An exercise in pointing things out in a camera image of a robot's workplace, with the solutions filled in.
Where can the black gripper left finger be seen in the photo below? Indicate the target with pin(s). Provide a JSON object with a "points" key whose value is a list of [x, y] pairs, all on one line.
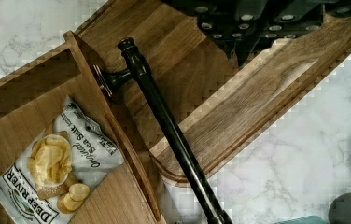
{"points": [[234, 26]]}

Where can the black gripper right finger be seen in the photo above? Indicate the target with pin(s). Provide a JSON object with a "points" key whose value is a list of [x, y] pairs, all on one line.
{"points": [[295, 18]]}

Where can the black metal drawer handle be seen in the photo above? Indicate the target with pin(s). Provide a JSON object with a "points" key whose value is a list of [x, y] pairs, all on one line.
{"points": [[139, 70]]}

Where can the wooden drawer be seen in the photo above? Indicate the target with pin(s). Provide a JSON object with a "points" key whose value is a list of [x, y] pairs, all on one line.
{"points": [[30, 99]]}

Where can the wooden cutting board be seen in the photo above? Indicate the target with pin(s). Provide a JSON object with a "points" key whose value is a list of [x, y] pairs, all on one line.
{"points": [[219, 106]]}

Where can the teal flat object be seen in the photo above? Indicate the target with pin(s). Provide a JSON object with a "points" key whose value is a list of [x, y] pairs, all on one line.
{"points": [[304, 220]]}

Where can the Deep River chips bag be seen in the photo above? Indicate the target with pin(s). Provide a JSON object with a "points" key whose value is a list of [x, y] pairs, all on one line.
{"points": [[54, 176]]}

